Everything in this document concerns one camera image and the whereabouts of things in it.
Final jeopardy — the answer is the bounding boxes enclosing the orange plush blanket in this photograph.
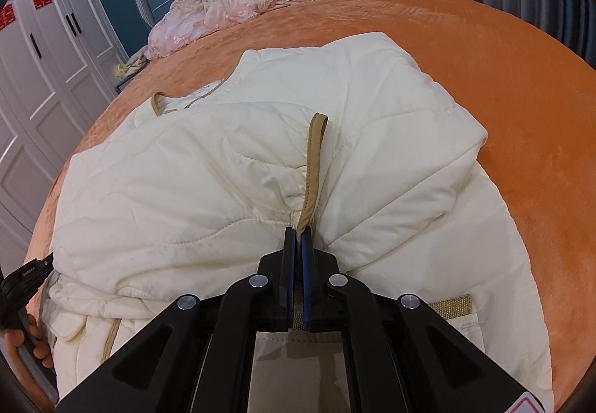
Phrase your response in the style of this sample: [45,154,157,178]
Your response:
[23,0,596,413]

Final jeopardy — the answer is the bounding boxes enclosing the person's left hand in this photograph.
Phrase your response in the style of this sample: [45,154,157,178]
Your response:
[4,315,57,371]

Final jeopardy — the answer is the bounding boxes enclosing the dark nightstand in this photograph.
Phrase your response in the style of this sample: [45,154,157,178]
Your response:
[114,52,150,93]

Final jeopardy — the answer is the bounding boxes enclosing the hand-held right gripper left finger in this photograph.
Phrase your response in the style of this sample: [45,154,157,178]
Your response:
[56,228,296,413]

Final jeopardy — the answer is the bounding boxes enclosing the pale yellow cloth items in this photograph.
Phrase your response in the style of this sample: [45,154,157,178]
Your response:
[116,59,149,77]

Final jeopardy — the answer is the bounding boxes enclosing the white quilted jacket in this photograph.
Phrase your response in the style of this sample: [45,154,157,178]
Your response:
[39,32,555,413]

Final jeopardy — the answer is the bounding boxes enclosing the white panelled wardrobe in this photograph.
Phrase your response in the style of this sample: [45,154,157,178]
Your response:
[0,0,129,265]

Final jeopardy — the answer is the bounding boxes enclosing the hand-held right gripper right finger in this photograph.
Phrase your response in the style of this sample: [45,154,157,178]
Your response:
[302,227,545,413]

